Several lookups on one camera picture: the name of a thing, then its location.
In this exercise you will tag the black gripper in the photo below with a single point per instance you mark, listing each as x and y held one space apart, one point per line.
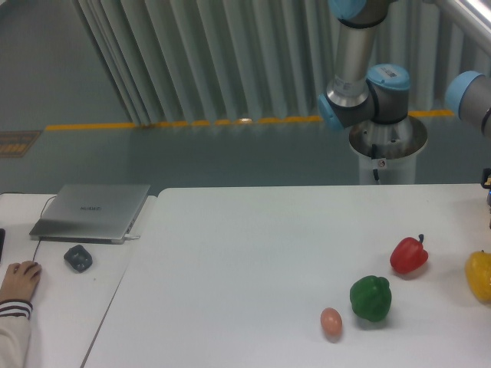
486 184

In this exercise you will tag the green bell pepper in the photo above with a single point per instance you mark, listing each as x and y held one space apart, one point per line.
371 298

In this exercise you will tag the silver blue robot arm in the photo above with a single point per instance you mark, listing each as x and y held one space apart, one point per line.
374 101

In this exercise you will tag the white sleeve forearm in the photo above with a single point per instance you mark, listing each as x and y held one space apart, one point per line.
15 332

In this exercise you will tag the person's hand on mouse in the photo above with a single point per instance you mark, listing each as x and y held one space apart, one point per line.
20 281

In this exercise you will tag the yellow bell pepper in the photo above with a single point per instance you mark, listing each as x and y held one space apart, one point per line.
477 271

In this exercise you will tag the red bell pepper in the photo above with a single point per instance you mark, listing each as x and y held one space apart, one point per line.
409 255

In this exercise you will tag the brown egg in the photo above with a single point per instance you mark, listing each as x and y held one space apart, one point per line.
331 322

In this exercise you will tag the white pleated curtain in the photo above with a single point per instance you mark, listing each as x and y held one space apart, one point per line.
226 60

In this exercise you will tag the white usb dongle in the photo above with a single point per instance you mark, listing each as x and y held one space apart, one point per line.
131 237

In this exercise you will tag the silver closed laptop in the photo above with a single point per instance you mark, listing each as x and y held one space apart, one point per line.
91 213

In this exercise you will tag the dark grey small tray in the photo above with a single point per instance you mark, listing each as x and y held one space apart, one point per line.
78 258

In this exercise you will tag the black keyboard edge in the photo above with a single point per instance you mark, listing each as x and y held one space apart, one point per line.
2 242

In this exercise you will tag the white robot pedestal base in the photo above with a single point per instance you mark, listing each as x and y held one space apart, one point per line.
387 154

